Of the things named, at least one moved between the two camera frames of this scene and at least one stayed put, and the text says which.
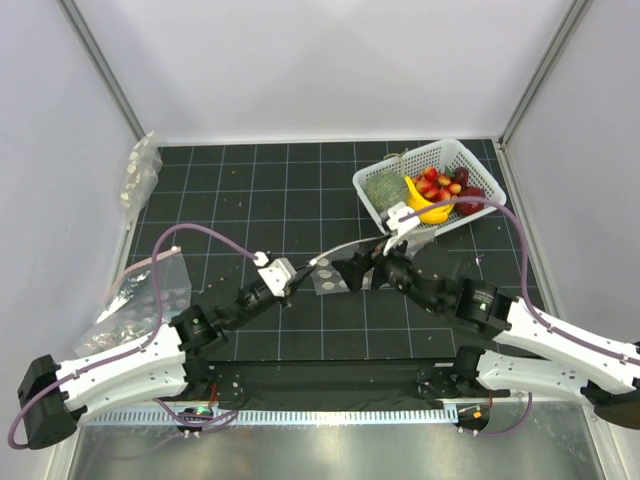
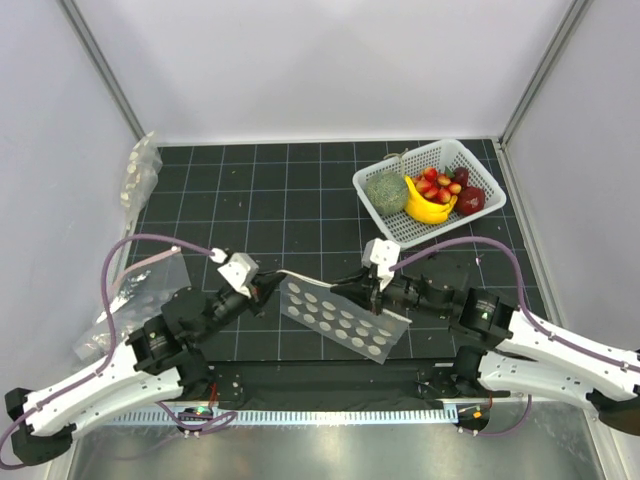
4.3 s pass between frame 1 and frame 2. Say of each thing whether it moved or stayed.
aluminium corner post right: stayed
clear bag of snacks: stayed
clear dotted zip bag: moved
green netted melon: stayed
